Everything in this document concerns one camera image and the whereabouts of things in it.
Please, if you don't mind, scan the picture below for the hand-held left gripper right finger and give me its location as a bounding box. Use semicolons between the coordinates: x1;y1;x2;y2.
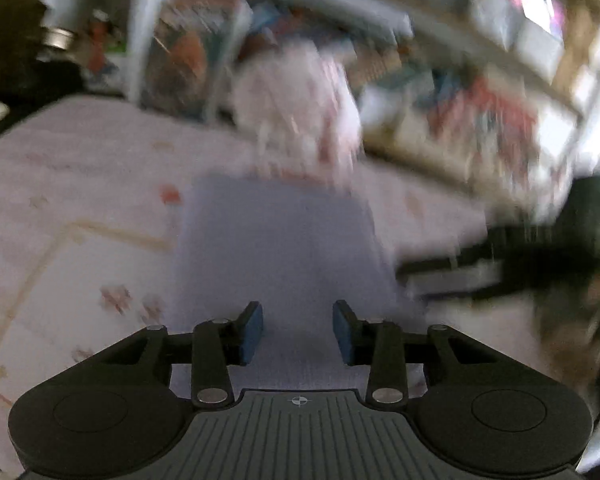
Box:
332;300;503;407

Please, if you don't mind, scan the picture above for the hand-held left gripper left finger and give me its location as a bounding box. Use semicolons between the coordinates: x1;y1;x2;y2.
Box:
95;301;265;408

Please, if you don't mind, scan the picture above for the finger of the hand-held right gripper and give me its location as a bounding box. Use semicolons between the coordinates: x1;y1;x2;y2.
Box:
397;244;507;305

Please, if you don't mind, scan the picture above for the lavender and beige sweater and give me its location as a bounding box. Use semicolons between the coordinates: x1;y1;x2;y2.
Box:
167;172;427;397

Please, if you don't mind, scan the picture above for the white pink plush bunny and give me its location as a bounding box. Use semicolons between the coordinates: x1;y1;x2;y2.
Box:
230;40;364;192

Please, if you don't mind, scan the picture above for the large dark illustrated book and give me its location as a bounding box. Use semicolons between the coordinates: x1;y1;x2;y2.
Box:
145;0;252;122

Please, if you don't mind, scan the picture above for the white shelf rack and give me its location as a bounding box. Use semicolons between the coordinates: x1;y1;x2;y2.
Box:
125;0;600;222

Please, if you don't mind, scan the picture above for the black board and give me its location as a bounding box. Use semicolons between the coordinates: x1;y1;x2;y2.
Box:
0;57;92;147

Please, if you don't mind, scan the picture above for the round metal tin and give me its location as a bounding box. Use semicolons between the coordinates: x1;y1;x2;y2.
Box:
40;25;79;52

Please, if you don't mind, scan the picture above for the olive green bag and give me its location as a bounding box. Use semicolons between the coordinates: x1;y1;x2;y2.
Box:
0;0;52;102

